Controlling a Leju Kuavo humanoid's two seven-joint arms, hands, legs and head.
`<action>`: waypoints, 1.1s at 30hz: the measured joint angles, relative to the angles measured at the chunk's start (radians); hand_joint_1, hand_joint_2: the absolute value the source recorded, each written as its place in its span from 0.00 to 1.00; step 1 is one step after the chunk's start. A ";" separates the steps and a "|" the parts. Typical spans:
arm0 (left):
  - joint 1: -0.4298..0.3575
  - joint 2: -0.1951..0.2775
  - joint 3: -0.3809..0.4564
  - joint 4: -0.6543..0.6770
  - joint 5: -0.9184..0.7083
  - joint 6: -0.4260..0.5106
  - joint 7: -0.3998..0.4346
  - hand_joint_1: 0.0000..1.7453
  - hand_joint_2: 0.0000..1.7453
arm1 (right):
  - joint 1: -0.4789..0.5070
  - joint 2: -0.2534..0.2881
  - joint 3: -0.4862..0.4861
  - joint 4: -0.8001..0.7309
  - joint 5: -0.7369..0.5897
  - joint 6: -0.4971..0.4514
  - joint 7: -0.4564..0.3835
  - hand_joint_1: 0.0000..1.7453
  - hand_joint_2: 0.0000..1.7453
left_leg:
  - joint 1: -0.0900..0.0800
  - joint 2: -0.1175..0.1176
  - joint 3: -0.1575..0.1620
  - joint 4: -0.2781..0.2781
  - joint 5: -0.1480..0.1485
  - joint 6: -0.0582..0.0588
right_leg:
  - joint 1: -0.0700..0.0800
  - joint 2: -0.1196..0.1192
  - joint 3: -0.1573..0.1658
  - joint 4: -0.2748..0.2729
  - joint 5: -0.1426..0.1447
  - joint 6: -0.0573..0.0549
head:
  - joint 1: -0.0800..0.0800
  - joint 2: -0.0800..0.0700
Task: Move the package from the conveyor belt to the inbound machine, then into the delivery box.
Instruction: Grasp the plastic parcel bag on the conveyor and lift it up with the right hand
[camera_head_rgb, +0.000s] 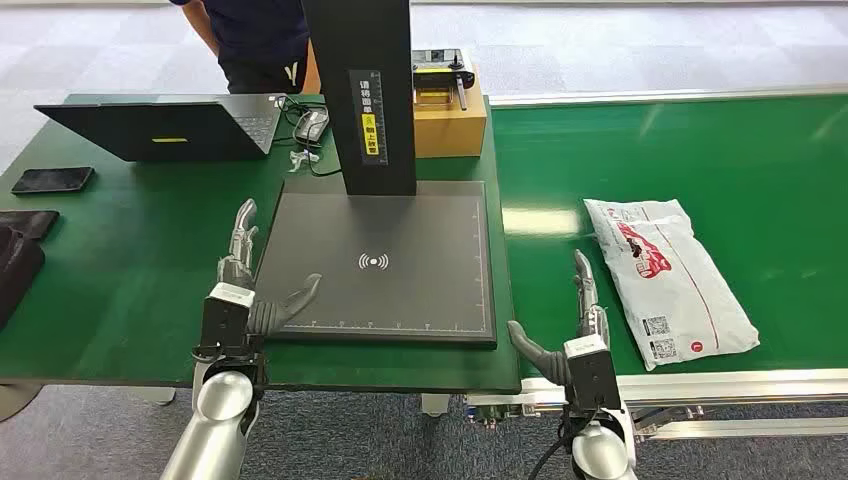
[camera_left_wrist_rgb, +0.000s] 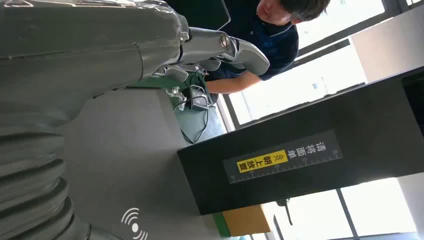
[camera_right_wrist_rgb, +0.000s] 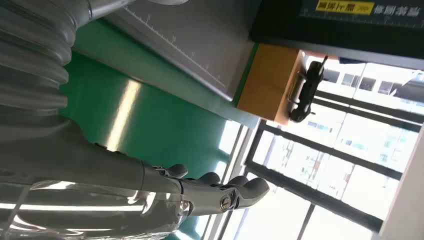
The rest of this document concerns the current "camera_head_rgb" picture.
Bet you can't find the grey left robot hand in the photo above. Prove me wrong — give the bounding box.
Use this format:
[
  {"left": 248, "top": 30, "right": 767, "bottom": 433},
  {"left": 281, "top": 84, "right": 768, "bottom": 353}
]
[{"left": 217, "top": 197, "right": 324, "bottom": 338}]

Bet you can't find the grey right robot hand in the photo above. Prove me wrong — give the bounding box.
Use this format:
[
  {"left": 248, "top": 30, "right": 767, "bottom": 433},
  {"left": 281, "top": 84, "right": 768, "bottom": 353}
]
[{"left": 507, "top": 249, "right": 611, "bottom": 388}]

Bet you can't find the white red-printed courier package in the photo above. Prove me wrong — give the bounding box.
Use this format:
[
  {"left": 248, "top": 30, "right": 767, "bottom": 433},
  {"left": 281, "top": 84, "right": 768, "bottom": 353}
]
[{"left": 582, "top": 197, "right": 761, "bottom": 372}]

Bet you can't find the black inbound scanner machine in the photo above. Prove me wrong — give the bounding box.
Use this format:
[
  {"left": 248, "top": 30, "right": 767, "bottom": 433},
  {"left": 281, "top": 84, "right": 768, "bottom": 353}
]
[{"left": 253, "top": 0, "right": 498, "bottom": 350}]

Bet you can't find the green conveyor belt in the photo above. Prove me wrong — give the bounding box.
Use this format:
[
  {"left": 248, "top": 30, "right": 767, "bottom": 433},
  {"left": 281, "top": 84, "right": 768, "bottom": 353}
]
[{"left": 463, "top": 84, "right": 848, "bottom": 442}]

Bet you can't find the brown cardboard box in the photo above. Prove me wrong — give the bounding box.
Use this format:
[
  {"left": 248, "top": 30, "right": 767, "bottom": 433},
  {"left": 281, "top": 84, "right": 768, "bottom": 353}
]
[{"left": 412, "top": 66, "right": 489, "bottom": 159}]

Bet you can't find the small clear plastic piece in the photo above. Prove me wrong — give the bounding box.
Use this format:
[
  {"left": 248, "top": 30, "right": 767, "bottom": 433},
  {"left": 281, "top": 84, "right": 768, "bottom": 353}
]
[{"left": 288, "top": 149, "right": 321, "bottom": 174}]

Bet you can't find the black open laptop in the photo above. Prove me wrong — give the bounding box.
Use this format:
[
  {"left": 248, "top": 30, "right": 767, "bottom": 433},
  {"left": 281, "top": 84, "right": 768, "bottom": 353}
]
[{"left": 34, "top": 92, "right": 287, "bottom": 164}]

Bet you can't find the grey power adapter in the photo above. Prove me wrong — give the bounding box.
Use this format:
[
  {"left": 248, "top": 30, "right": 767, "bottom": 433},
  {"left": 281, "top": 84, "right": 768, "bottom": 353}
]
[{"left": 294, "top": 108, "right": 331, "bottom": 144}]

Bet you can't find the black smartphone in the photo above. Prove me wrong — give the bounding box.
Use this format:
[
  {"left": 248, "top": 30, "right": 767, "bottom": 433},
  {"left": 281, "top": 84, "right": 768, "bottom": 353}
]
[{"left": 11, "top": 166, "right": 96, "bottom": 196}]

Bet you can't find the black flat pouch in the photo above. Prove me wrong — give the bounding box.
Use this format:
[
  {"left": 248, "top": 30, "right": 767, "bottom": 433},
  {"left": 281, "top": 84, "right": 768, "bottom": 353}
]
[{"left": 0, "top": 209, "right": 61, "bottom": 242}]

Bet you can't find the person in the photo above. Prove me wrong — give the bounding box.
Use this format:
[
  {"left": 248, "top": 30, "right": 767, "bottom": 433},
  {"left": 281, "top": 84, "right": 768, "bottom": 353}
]
[{"left": 168, "top": 0, "right": 324, "bottom": 95}]

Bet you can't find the black bag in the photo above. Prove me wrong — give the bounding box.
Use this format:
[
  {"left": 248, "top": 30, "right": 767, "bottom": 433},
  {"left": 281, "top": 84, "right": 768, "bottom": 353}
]
[{"left": 0, "top": 226, "right": 46, "bottom": 331}]

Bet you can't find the grey round stand base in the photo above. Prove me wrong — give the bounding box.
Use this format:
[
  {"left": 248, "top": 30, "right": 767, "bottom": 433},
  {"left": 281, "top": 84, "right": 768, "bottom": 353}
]
[{"left": 0, "top": 382, "right": 42, "bottom": 423}]

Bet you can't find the black yellow remote controller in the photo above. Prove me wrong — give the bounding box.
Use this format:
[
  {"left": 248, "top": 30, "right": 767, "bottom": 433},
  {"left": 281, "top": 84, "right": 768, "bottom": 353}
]
[{"left": 411, "top": 47, "right": 477, "bottom": 112}]

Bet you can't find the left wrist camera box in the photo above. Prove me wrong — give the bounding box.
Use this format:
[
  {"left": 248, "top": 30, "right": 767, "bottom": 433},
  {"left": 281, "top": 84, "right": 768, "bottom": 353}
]
[{"left": 197, "top": 283, "right": 257, "bottom": 362}]

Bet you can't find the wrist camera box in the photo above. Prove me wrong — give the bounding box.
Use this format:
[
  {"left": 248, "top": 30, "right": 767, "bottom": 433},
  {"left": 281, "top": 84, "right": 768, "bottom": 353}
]
[
  {"left": 563, "top": 334, "right": 624, "bottom": 412},
  {"left": 197, "top": 283, "right": 257, "bottom": 362}
]

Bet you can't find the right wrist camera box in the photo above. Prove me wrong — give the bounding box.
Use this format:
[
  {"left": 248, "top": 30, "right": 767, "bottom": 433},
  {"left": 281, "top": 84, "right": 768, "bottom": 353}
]
[{"left": 563, "top": 334, "right": 624, "bottom": 412}]

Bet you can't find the black power cable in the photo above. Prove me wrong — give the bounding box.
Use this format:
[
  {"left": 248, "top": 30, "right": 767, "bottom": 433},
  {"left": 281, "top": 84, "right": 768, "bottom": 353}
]
[{"left": 274, "top": 94, "right": 343, "bottom": 178}]

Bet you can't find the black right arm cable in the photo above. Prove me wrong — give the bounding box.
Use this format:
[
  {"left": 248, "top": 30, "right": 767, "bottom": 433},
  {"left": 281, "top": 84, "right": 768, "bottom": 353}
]
[{"left": 527, "top": 410, "right": 578, "bottom": 480}]

